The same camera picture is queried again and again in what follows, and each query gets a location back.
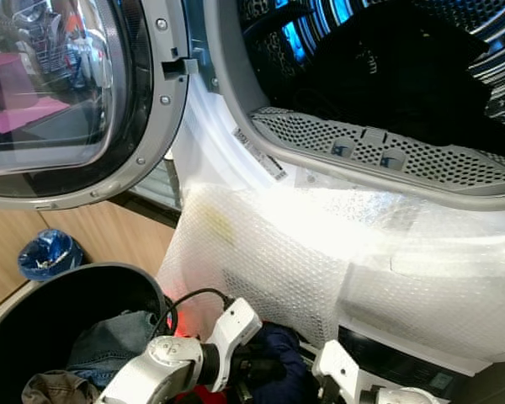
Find plain navy blue garment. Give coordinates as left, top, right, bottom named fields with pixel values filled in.
left=251, top=322, right=319, bottom=404

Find white front-loading washing machine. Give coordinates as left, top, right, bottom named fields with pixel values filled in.
left=156, top=0, right=505, bottom=404

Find black washer control panel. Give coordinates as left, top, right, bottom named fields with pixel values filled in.
left=337, top=327, right=455, bottom=396

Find red plastic object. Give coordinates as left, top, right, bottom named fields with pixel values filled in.
left=160, top=290, right=205, bottom=339

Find clear bubble wrap sheet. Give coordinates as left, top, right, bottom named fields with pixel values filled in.
left=156, top=181, right=505, bottom=363

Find blue denim jeans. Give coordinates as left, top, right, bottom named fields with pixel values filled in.
left=67, top=311, right=157, bottom=388

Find grey-brown crumpled garment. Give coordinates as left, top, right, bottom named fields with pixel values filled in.
left=21, top=370, right=100, bottom=404

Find white barcode sticker strip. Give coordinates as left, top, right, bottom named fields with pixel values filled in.
left=233, top=128, right=287, bottom=182

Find black round laundry bucket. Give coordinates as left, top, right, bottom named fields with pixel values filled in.
left=0, top=263, right=171, bottom=404

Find blue plastic bag bin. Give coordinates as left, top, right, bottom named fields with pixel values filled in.
left=19, top=229, right=83, bottom=281

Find grey perforated lint filter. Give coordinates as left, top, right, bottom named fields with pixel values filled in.
left=251, top=107, right=505, bottom=196

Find round grey glass washer door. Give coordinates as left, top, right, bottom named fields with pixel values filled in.
left=0, top=0, right=191, bottom=210

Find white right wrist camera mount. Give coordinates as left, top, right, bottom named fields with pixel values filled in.
left=312, top=340, right=364, bottom=403

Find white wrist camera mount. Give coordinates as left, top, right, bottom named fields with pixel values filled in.
left=204, top=297, right=263, bottom=369
left=312, top=340, right=364, bottom=403

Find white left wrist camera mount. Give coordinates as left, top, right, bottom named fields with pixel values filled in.
left=204, top=297, right=263, bottom=369

